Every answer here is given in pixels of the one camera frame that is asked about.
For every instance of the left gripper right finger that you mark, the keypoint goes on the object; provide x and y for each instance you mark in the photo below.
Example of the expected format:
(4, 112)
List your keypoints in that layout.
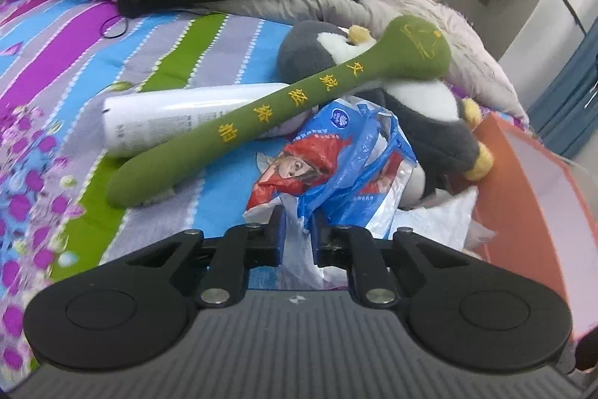
(354, 250)

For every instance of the grey penguin plush toy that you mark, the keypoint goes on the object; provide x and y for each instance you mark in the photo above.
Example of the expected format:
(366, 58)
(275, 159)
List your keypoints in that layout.
(438, 124)

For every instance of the colourful striped bed sheet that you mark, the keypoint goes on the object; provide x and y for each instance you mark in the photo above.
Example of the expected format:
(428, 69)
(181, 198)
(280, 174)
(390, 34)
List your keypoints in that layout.
(60, 59)

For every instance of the blue curtain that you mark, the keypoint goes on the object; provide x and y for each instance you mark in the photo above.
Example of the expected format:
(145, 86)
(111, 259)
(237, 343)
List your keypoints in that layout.
(564, 117)

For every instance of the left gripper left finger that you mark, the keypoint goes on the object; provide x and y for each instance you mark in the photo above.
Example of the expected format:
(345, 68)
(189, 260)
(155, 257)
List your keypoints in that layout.
(228, 260)

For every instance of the orange cardboard box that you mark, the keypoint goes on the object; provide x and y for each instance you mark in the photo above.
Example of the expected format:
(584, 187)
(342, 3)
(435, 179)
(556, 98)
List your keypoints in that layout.
(543, 228)

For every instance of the blue red plastic bag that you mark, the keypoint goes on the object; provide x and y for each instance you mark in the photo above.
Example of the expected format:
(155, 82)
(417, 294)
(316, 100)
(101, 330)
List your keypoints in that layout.
(350, 163)

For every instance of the green plush massage stick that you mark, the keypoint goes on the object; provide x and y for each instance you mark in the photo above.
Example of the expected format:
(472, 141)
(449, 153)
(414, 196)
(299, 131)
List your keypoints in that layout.
(409, 48)

